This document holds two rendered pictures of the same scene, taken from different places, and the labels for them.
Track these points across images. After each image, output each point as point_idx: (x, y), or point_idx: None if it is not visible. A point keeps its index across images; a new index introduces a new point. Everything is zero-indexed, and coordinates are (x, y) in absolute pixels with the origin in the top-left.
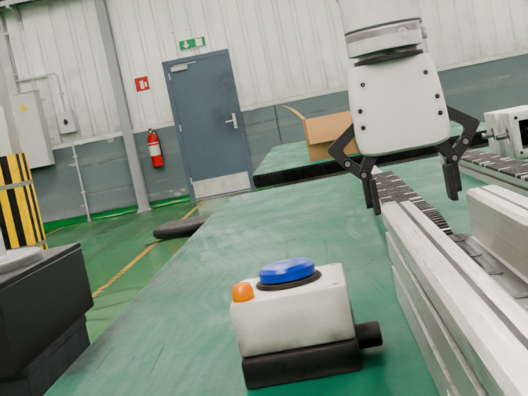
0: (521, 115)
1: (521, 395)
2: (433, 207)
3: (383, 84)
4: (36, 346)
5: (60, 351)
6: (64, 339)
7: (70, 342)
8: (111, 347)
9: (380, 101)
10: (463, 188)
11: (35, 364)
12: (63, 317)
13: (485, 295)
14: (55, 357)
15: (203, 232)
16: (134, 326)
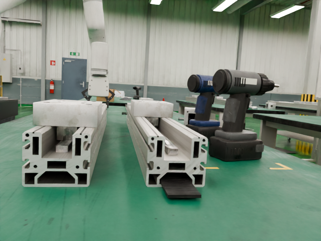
0: (144, 99)
1: None
2: (110, 114)
3: (96, 81)
4: (2, 116)
5: (7, 121)
6: (8, 119)
7: (10, 120)
8: (20, 120)
9: (94, 84)
10: (121, 112)
11: (1, 121)
12: (9, 114)
13: None
14: (5, 121)
15: None
16: (26, 118)
